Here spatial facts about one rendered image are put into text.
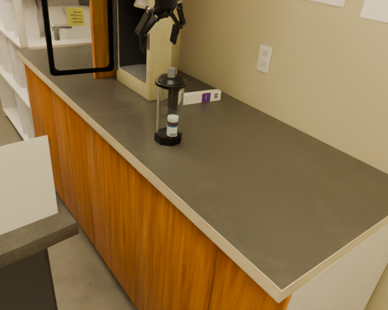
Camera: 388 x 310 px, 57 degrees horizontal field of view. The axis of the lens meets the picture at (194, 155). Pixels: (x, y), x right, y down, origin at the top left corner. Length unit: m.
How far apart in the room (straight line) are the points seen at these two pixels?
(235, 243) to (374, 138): 0.72
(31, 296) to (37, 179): 0.36
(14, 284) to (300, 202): 0.81
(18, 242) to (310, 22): 1.23
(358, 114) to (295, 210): 0.52
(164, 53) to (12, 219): 0.98
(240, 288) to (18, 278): 0.58
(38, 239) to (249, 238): 0.51
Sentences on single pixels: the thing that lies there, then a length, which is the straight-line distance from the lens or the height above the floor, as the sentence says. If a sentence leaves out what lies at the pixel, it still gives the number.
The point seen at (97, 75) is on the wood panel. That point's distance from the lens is 1.91.
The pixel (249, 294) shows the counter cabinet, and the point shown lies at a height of 0.81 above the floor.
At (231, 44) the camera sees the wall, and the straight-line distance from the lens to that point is 1.81.
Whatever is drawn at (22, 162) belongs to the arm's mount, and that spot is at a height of 1.12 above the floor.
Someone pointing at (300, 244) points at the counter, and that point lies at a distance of 0.96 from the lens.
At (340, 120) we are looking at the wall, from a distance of 1.47.
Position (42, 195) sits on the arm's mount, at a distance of 0.94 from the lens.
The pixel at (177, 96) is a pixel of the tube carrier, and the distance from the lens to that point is 1.20.
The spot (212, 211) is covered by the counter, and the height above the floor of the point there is 0.94.
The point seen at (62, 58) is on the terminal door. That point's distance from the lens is 1.79.
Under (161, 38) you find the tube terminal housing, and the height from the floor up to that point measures 1.21.
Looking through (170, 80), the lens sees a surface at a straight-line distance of 1.19.
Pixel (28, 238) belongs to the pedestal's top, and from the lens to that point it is 0.94.
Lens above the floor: 1.56
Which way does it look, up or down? 30 degrees down
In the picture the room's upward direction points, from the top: 6 degrees clockwise
